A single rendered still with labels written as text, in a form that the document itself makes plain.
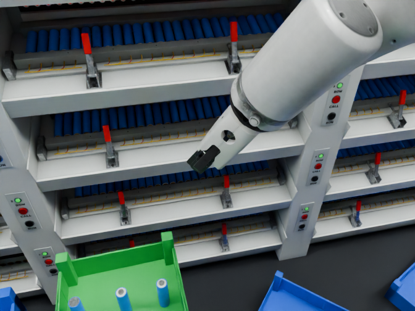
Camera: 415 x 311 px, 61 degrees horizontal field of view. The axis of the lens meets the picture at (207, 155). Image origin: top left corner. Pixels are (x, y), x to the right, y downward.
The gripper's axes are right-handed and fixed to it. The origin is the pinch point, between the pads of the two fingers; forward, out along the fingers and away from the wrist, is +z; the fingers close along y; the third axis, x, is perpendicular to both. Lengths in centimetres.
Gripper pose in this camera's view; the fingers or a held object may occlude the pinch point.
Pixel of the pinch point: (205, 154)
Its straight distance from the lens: 57.2
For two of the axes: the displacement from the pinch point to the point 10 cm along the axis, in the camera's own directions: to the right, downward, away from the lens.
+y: 5.1, -6.2, 5.9
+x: -7.4, -6.7, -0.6
